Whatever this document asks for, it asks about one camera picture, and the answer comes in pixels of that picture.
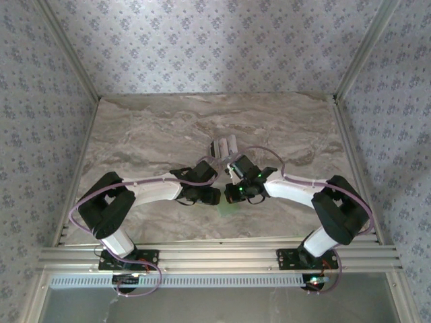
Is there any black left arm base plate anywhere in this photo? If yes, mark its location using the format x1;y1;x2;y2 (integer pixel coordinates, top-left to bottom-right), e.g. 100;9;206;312
98;248;160;272

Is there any aluminium side rail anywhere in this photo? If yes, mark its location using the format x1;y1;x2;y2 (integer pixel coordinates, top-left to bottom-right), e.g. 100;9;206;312
331;95;387;246
52;97;102;248

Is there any grey metal sheet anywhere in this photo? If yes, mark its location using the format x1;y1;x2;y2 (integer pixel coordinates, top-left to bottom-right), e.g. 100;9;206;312
42;285;403;323

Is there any aluminium mounting rail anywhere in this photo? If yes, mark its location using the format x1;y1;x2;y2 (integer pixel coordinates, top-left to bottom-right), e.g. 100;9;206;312
36;235;404;274

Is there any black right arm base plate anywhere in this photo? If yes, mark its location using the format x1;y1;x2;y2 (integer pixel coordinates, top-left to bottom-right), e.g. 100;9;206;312
275;248;339;272

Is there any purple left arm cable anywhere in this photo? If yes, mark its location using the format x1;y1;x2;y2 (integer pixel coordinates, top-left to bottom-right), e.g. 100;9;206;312
69;155;233;297

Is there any grey slotted cable duct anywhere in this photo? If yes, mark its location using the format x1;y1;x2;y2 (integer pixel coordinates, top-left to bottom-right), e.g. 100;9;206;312
49;273;334;289

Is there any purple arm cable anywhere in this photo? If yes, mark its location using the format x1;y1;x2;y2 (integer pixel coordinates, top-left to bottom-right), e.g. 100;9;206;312
235;145;374;295
69;155;233;297

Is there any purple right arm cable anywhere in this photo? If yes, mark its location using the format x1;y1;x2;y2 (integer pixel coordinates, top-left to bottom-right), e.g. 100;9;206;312
235;145;374;295

